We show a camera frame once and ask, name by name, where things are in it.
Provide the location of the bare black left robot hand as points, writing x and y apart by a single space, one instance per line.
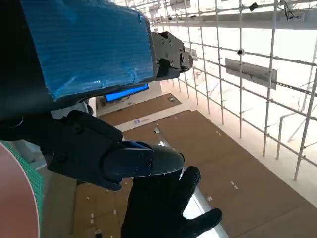
86 49

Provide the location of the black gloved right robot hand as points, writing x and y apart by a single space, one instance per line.
153 210

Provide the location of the pink bowl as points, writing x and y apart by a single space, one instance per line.
15 198

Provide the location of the blue lit screen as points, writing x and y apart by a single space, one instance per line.
123 93

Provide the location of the green cutting mat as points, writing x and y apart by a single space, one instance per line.
37 183

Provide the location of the long silver rail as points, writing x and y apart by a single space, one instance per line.
198 205

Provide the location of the white pipe frame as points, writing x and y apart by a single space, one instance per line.
240 74

